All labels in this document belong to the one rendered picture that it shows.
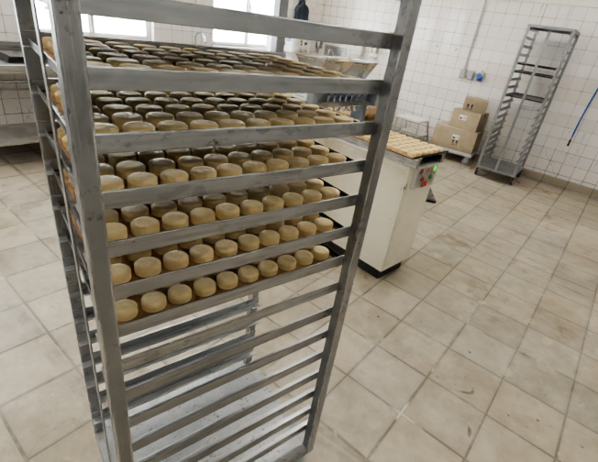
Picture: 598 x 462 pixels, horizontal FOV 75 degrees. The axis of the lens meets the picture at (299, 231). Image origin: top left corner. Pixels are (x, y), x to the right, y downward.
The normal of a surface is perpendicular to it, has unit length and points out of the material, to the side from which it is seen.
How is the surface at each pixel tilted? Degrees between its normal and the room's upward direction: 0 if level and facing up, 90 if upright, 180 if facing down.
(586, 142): 90
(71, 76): 90
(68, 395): 0
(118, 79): 90
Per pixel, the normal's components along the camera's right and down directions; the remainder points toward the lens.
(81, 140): 0.59, 0.45
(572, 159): -0.64, 0.29
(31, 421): 0.13, -0.87
